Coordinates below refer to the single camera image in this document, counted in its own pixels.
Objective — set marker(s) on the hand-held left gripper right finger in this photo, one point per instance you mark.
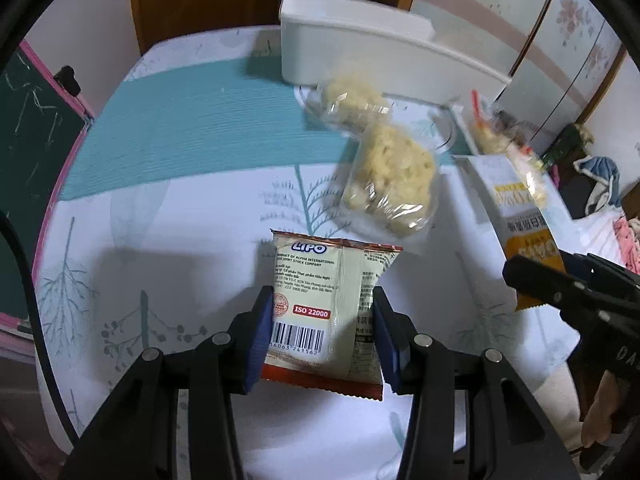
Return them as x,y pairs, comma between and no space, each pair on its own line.
387,345

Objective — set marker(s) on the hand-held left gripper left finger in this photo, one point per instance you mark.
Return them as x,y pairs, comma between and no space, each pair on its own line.
260,340

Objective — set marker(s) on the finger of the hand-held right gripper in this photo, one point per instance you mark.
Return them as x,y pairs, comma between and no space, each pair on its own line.
580,265
545,282

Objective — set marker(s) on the cream barcode snack packet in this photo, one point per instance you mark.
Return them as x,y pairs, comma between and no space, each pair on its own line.
320,285

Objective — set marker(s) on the large white orange snack packet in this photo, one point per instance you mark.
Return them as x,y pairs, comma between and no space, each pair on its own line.
515,200

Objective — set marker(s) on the clear bag of mixed snacks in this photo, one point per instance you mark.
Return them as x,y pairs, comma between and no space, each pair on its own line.
492,132

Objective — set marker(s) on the clear popcorn snack bag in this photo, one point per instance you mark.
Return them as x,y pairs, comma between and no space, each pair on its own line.
390,185

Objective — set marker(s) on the round puffed corn snack pack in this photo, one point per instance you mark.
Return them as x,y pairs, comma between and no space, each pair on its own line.
350,97

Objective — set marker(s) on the white plastic storage box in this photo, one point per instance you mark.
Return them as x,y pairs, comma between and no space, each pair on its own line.
350,45

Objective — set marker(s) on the person's right hand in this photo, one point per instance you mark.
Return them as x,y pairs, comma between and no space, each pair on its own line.
602,410

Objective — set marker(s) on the pink knit cloth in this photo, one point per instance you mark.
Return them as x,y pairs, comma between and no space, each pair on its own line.
630,242

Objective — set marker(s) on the dark printed bag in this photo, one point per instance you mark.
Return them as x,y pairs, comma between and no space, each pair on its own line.
575,140

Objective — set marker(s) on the floral sliding door wardrobe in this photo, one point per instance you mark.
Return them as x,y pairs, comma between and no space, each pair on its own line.
550,35

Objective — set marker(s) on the black clip on chalkboard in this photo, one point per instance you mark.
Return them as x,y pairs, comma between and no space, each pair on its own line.
67,81

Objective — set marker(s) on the green chalkboard with pink frame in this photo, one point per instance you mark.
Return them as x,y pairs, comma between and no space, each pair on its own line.
30,135

